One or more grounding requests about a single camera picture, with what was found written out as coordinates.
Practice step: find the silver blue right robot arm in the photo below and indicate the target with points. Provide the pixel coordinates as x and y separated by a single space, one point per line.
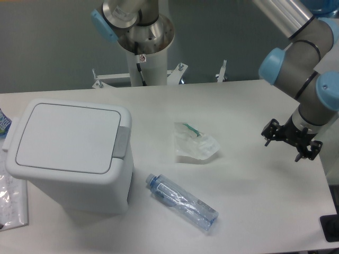
293 72

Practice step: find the metal table clamp bolt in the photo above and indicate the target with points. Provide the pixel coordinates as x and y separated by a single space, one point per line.
221 75

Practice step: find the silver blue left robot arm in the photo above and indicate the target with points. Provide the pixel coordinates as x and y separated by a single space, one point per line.
145 35

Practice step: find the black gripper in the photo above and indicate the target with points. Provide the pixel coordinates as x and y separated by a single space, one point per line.
289 133

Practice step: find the white paper sheet tray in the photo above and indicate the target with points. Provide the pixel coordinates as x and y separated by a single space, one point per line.
14 199

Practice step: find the white plastic trash can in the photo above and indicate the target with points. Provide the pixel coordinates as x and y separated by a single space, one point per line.
77 153

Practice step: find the crushed clear plastic bottle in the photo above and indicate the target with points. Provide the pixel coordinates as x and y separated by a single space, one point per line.
172 195

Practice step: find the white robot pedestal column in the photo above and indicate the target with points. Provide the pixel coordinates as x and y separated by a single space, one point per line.
153 64

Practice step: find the clear plastic wrapper bag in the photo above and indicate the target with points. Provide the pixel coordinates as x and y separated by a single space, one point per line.
193 143

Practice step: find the white metal mounting bracket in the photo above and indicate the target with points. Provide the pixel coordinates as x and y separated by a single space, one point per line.
173 77

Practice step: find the black device at table edge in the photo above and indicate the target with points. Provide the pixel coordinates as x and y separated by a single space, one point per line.
329 225

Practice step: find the blue green snack packet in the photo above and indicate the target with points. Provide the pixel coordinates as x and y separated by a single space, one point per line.
5 124

